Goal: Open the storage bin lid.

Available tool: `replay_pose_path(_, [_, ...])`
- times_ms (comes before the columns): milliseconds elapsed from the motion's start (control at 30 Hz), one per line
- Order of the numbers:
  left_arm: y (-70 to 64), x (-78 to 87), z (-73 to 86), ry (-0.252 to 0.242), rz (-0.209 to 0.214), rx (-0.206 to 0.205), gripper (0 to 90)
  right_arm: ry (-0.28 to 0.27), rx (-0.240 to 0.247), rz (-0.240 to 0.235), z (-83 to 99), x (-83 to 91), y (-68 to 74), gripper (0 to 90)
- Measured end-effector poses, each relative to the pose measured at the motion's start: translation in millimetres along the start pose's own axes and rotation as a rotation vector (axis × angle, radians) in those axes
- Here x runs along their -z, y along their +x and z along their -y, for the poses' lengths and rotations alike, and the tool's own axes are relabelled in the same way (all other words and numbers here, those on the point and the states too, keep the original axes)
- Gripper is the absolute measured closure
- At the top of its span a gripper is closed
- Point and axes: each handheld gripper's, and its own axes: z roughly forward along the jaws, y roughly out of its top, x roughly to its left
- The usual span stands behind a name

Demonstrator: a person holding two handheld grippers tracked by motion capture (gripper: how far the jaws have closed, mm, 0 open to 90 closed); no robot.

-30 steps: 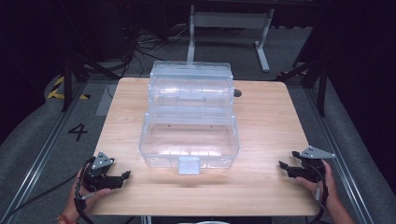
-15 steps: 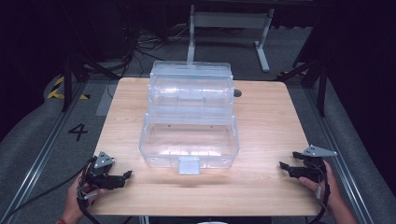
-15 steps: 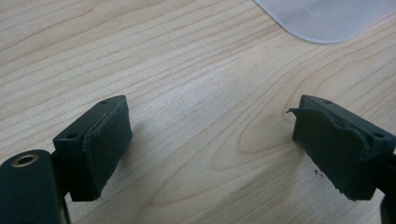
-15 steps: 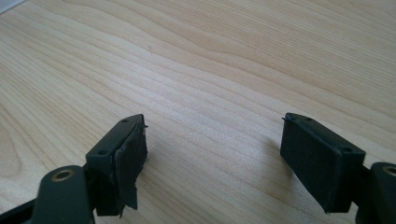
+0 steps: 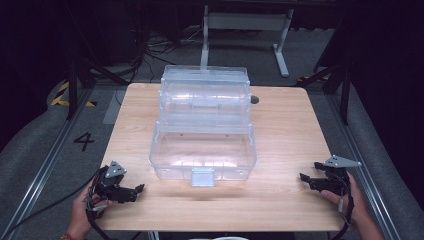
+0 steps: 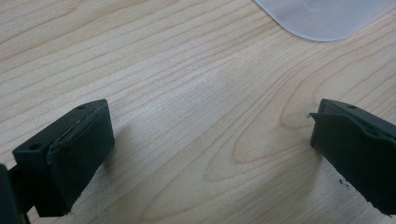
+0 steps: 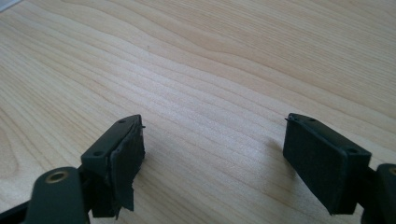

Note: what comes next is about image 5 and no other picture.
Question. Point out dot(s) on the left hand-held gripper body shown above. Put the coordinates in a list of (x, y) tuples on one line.
[(110, 186)]

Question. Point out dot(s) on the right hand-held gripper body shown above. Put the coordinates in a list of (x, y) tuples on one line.
[(336, 180)]

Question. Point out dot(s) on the clear plastic storage box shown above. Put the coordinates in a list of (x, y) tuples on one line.
[(204, 146)]

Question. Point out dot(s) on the person's right hand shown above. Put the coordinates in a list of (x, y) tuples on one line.
[(356, 208)]

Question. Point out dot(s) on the person's left hand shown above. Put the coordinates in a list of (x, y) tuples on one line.
[(80, 213)]

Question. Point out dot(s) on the black tripod stand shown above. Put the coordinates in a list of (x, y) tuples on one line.
[(73, 86), (343, 90)]

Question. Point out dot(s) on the dark round table grommet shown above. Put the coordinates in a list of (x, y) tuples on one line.
[(255, 99)]

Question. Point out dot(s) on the metal floor rail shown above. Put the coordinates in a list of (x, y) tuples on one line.
[(43, 166), (363, 166)]

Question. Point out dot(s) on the white metal desk frame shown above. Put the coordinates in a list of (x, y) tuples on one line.
[(246, 21)]

